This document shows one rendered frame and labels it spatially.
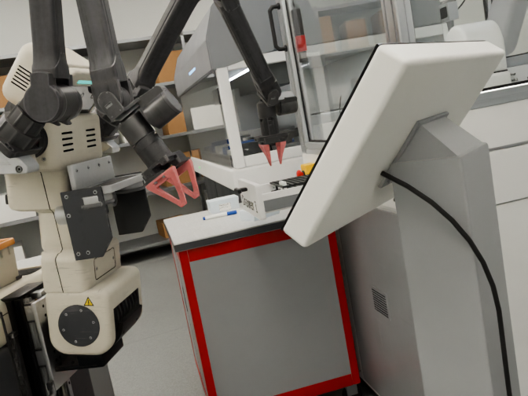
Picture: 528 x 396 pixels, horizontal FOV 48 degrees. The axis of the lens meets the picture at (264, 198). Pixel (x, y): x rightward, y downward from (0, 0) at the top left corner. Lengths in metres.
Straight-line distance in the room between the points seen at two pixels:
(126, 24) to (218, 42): 3.42
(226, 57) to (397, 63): 2.02
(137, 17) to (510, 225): 4.97
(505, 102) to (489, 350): 0.78
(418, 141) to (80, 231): 0.79
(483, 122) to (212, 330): 1.14
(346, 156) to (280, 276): 1.35
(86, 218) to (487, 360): 0.88
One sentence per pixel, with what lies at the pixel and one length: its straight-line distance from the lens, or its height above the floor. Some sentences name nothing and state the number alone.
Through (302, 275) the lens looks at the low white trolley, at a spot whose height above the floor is 0.55.
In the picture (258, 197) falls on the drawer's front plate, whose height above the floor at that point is 0.89.
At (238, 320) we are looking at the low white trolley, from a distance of 2.15.
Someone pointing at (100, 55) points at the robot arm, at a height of 1.30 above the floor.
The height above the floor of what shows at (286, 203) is 0.85.
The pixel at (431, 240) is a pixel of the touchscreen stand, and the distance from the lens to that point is 1.00.
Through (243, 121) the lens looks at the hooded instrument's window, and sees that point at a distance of 2.78.
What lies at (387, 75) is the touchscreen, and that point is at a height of 1.16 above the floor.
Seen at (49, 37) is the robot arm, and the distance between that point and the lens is 1.29.
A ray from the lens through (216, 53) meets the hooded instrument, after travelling 2.76.
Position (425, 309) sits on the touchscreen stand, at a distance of 1.05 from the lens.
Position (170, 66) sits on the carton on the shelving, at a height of 1.70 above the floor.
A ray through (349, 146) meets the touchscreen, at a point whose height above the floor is 1.07.
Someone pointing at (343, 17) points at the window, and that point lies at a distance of 1.88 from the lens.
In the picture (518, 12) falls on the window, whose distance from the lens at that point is 1.71.
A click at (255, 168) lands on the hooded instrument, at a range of 2.77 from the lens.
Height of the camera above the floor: 1.14
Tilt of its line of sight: 8 degrees down
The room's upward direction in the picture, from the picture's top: 10 degrees counter-clockwise
